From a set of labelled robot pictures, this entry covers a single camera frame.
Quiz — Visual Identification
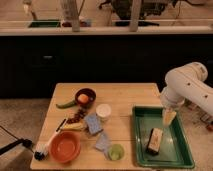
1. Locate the whiteboard eraser block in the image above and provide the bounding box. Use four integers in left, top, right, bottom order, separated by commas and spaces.
146, 128, 163, 155

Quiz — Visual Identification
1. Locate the green plastic tray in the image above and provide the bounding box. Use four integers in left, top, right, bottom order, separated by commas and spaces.
132, 106, 195, 169

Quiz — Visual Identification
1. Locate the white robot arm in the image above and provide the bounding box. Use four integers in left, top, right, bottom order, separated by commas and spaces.
160, 62, 213, 126

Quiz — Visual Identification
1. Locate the green cup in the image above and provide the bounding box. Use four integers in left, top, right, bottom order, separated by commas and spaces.
108, 144, 124, 161

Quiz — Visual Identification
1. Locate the white cup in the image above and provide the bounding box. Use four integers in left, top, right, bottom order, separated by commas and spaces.
96, 104, 111, 121

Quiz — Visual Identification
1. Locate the light blue cloth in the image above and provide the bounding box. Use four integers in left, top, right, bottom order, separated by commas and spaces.
95, 132, 110, 152

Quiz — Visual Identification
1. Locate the blue sponge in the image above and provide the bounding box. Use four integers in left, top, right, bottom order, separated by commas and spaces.
84, 113, 103, 135

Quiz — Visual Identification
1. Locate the dark brown bowl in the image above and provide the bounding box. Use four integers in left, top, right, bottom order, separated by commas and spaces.
75, 88, 96, 108

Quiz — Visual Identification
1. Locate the orange fruit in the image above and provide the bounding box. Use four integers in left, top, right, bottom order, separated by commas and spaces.
78, 94, 89, 104

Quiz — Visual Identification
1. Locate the red grape bunch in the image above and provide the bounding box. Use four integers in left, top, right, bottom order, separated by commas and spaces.
67, 108, 87, 124

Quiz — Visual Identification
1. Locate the yellow corn cob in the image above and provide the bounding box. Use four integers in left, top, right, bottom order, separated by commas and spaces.
62, 122, 87, 131

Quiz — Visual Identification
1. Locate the green chili pepper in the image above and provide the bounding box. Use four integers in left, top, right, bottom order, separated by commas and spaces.
56, 100, 77, 109

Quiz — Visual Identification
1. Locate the orange bowl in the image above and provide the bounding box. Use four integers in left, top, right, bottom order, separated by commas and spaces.
49, 131, 81, 163

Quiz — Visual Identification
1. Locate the white dish brush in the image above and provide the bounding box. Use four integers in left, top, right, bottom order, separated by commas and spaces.
34, 120, 66, 161

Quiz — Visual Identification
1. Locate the dark cabinet counter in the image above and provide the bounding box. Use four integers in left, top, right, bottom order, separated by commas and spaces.
0, 28, 213, 98

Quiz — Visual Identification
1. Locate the black cable on floor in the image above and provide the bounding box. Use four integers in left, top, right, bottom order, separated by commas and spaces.
0, 125, 35, 157

